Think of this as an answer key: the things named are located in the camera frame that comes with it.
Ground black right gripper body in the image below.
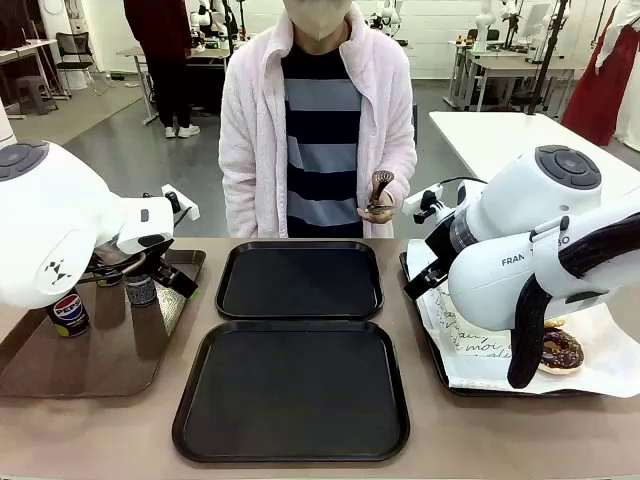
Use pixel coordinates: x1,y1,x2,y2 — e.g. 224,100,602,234
422,218,459,275

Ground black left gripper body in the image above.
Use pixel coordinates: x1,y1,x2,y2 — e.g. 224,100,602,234
117,247,174,279

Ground brown metal tongs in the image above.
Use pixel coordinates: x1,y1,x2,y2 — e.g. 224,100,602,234
368,170,397,214

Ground person's left forearm pink sleeve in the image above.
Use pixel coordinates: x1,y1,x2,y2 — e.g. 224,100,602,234
384,142,419,201

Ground person's left hand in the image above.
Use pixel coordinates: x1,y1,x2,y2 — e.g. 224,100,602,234
357,186,403,224

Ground black tray under paper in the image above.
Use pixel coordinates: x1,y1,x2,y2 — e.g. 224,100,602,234
398,249,617,399

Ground white side table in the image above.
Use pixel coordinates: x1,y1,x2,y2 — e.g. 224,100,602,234
428,110,640,201

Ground small black square tray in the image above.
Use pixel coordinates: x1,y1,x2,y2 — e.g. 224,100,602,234
214,240,385,322

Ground chocolate sprinkled donut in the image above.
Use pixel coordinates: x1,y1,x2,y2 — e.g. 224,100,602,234
537,327,586,377

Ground large black square tray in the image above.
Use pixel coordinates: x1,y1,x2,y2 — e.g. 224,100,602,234
171,319,412,464

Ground person in pink fleece robe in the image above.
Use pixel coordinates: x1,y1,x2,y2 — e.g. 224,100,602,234
218,0,419,240

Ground grey background work table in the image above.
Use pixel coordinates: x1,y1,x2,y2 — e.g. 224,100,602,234
447,39,592,112

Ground white cylinder appliance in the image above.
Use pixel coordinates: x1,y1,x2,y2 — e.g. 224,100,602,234
0,97,14,147

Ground white paper sheet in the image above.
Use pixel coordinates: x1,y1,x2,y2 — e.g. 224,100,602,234
407,238,640,399

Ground grey plastic stool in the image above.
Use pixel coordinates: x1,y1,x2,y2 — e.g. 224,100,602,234
13,74,59,116

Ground background person dark clothes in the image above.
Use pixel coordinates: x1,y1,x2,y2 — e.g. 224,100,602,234
123,0,202,140

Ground black tripod stand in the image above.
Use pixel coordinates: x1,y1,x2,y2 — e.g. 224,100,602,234
509,0,574,119

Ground black office chair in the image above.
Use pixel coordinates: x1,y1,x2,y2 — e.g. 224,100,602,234
54,31,99,94

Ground red dress on mannequin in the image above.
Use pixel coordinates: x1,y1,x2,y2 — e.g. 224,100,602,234
561,0,640,148

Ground white background humanoid robot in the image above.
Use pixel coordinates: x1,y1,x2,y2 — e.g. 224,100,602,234
370,0,402,37

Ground white background desk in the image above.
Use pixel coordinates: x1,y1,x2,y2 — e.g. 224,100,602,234
0,38,62,119

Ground beige face mask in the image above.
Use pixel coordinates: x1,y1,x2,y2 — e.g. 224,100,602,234
282,0,354,43

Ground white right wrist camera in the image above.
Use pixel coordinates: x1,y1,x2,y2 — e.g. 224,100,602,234
402,183,444,224

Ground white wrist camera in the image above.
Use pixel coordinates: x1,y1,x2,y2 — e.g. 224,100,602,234
402,183,444,224
160,183,201,222

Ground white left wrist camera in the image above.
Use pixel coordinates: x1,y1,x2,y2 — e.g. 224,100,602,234
160,183,201,222

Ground brown plastic tray with handles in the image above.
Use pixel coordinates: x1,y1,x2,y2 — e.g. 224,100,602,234
0,248,207,399

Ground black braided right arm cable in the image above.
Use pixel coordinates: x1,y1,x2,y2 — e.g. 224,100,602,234
506,213,640,391

